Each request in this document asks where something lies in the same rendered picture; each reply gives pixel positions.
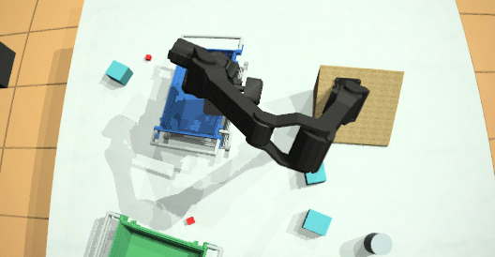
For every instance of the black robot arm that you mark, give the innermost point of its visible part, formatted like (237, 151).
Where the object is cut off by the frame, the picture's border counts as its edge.
(208, 78)

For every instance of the blue plastic tray with grey wire bars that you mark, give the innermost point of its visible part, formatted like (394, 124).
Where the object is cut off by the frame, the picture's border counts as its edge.
(183, 113)

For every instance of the small light blue block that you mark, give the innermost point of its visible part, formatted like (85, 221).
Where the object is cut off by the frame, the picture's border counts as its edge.
(119, 73)
(316, 222)
(317, 178)

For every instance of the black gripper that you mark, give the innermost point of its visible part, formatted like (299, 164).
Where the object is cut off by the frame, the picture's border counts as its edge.
(252, 89)

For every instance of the small red block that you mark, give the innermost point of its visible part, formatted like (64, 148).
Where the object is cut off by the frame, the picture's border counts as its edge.
(190, 221)

